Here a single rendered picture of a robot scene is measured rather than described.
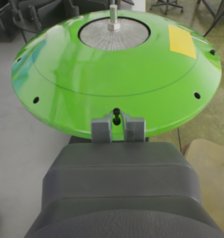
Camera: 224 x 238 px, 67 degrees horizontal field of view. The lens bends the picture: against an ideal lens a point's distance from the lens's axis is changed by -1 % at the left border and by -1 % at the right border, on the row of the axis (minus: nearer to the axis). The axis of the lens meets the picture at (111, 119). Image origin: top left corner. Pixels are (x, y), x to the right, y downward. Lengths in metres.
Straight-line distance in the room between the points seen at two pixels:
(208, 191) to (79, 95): 0.57
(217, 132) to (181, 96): 1.47
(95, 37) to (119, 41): 0.04
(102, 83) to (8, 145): 0.26
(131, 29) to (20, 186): 0.31
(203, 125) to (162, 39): 1.44
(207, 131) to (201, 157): 0.93
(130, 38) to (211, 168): 0.56
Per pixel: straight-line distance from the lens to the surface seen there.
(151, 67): 0.21
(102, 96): 0.18
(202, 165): 0.70
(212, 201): 0.67
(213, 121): 1.73
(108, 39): 0.25
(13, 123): 0.43
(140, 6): 0.92
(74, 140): 0.34
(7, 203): 0.34
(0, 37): 0.75
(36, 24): 0.56
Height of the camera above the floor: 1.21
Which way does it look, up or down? 52 degrees down
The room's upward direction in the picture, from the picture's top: 3 degrees counter-clockwise
